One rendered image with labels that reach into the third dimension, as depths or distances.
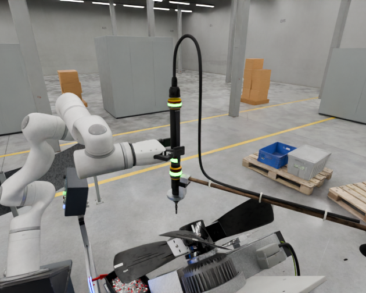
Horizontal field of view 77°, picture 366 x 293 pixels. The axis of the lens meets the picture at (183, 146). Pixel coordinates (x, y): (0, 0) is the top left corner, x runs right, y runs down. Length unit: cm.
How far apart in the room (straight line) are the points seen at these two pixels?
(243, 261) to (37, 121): 103
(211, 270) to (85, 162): 63
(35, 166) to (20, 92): 560
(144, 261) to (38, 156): 63
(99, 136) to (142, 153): 14
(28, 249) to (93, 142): 74
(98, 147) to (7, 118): 627
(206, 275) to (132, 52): 651
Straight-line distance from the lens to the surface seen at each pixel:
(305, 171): 383
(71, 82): 884
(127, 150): 70
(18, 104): 679
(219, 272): 100
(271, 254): 114
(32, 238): 128
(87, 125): 68
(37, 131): 107
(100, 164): 68
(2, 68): 670
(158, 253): 103
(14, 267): 128
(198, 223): 104
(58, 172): 278
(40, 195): 132
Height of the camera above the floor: 196
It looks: 23 degrees down
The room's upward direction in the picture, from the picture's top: straight up
